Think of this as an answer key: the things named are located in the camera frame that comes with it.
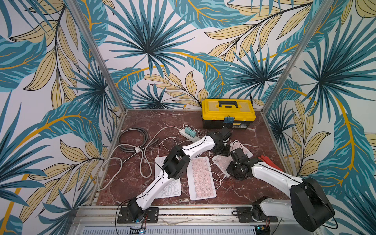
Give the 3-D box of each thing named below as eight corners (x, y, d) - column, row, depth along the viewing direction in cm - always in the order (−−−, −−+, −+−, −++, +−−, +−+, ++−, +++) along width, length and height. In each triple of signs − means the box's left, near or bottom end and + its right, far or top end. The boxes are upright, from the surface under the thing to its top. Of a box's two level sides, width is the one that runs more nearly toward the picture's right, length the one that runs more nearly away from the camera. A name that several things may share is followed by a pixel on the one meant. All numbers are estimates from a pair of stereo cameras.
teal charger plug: (185, 134, 107) (185, 127, 101) (187, 132, 108) (187, 125, 102) (193, 140, 104) (194, 133, 98) (195, 137, 105) (196, 131, 99)
